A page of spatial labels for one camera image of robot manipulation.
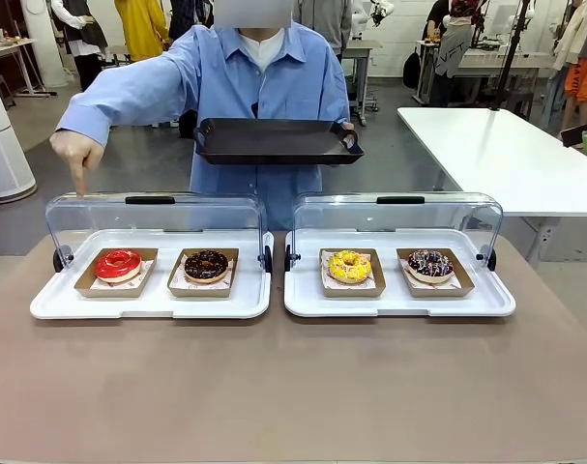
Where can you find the white printed paper liner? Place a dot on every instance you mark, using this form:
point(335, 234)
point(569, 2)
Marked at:
point(232, 270)
point(324, 258)
point(455, 285)
point(145, 270)

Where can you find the black rectangular serving tray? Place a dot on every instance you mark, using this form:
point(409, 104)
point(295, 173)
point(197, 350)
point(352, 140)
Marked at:
point(273, 140)

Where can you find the yellow glazed donut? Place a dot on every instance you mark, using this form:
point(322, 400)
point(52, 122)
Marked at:
point(349, 268)

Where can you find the person's left hand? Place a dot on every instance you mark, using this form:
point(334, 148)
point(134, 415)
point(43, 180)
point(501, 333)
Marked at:
point(347, 133)

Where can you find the small white side table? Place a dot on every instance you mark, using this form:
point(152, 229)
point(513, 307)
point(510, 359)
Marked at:
point(10, 53)

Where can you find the person's right forearm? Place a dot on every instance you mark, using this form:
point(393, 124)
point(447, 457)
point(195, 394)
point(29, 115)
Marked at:
point(104, 108)

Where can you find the dark donut with coloured sprinkles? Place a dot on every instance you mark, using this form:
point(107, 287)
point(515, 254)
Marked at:
point(431, 267)

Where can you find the person's right hand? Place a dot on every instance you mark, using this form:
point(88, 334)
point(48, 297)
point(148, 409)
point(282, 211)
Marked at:
point(82, 150)

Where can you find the chocolate glazed donut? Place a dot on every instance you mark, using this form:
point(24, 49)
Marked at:
point(206, 267)

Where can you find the red glazed donut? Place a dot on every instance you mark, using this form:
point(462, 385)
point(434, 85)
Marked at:
point(118, 267)

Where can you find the person in grey top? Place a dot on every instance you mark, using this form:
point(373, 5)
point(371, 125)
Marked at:
point(324, 21)

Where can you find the black tripod stand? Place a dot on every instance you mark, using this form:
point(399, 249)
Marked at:
point(508, 58)

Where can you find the white round pillar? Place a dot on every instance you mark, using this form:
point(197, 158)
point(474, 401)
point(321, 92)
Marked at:
point(41, 43)

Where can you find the white plastic display tray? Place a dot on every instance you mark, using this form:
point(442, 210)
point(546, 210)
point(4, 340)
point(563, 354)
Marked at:
point(153, 307)
point(399, 307)

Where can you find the black lid hinge knob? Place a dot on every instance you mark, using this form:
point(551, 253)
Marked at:
point(268, 261)
point(58, 261)
point(287, 258)
point(491, 258)

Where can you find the mannequin with orange shorts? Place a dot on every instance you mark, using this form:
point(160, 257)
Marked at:
point(580, 63)

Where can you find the person in grey apron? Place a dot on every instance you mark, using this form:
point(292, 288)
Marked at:
point(450, 53)

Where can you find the brown cardboard donut tray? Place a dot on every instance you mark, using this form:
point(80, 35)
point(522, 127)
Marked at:
point(201, 291)
point(440, 290)
point(353, 291)
point(87, 289)

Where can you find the clear plastic dome lid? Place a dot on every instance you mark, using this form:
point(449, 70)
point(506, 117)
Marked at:
point(351, 215)
point(104, 217)

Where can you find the grey workbench table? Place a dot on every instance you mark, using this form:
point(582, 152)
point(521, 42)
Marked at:
point(515, 67)

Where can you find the large white table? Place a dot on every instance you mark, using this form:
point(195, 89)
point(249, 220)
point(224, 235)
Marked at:
point(491, 154)

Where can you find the person in dark vest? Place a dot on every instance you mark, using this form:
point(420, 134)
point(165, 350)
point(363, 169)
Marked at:
point(82, 34)

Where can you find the white cylindrical air purifier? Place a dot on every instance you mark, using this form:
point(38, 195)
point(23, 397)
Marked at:
point(3, 154)

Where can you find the person in blue shirt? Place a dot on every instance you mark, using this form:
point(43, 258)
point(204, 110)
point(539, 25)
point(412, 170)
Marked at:
point(278, 82)

